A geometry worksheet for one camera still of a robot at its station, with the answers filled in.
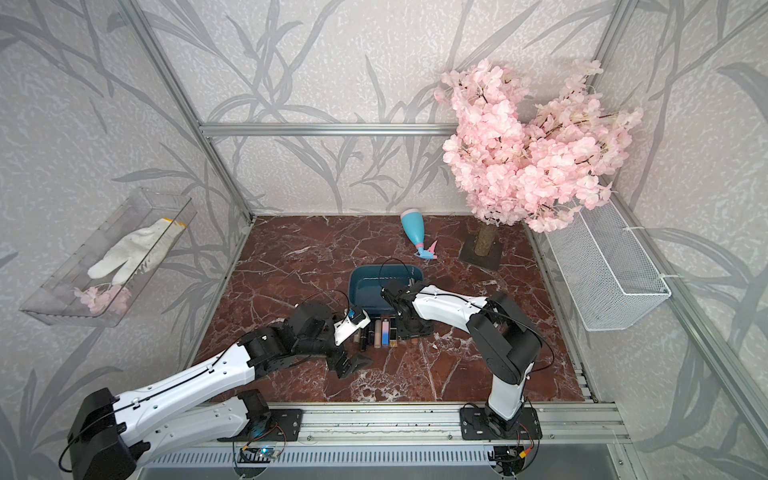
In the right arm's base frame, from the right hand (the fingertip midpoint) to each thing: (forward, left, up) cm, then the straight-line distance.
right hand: (409, 332), depth 89 cm
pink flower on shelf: (-6, +62, +34) cm, 71 cm away
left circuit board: (-30, +36, 0) cm, 46 cm away
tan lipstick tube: (0, +10, +1) cm, 10 cm away
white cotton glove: (+6, +63, +33) cm, 71 cm away
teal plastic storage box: (+18, +15, -1) cm, 23 cm away
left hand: (-9, +12, +13) cm, 20 cm away
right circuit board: (-31, -24, -5) cm, 39 cm away
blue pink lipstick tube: (0, +7, +1) cm, 7 cm away
